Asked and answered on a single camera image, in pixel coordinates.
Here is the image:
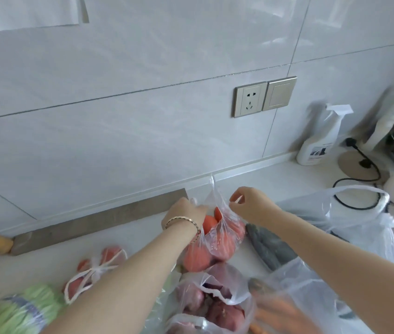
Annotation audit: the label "person's right hand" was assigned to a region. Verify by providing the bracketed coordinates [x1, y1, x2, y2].
[229, 186, 281, 227]

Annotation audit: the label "person's left hand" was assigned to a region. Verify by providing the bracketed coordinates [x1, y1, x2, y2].
[162, 197, 209, 231]

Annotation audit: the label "clear plastic bag of tomatoes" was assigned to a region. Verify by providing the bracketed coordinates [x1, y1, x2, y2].
[175, 174, 247, 274]

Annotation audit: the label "person's right forearm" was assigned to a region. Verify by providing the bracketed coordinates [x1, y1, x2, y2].
[258, 204, 394, 334]

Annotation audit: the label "person's left forearm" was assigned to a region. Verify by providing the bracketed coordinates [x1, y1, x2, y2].
[40, 219, 202, 334]

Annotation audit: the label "dark green cucumbers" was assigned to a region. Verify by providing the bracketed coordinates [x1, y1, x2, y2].
[245, 223, 298, 272]

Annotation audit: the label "clear bag of red onions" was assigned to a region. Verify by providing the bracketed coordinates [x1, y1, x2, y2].
[162, 262, 256, 334]

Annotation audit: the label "white spray bottle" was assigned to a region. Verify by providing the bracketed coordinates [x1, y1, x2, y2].
[296, 103, 354, 167]

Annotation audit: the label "clear plastic bag of carrots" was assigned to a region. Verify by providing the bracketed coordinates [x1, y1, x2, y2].
[247, 257, 368, 334]

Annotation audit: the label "orange carrots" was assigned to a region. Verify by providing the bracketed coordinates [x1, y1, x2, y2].
[248, 277, 319, 334]

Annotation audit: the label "small tied bag of tomatoes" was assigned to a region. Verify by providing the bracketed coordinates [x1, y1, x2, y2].
[63, 245, 129, 305]

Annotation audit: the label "round beige kettle base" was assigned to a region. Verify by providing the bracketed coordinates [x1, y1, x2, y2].
[337, 149, 390, 183]

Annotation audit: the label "large clear plastic bag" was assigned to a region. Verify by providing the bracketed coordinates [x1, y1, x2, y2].
[275, 185, 394, 272]

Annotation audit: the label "white bottle with blue cap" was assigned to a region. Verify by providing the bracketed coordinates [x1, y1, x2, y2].
[363, 87, 394, 151]

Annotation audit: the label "bundle of green beans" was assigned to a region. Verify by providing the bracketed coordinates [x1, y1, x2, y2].
[0, 282, 68, 334]

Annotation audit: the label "thin beaded bracelet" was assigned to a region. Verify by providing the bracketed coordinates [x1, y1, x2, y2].
[164, 215, 202, 244]

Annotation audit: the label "cleaver with wooden handle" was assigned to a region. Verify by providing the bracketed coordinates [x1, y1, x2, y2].
[0, 188, 188, 256]

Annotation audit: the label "grey wall socket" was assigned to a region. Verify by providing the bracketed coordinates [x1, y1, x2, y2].
[232, 81, 268, 119]

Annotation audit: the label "grey wall switch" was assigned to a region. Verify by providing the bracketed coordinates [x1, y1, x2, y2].
[262, 76, 298, 112]

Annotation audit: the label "black power cable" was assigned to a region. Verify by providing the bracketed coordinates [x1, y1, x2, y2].
[332, 137, 394, 243]

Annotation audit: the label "white sheet on wall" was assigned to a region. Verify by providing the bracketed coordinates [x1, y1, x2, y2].
[0, 0, 90, 36]

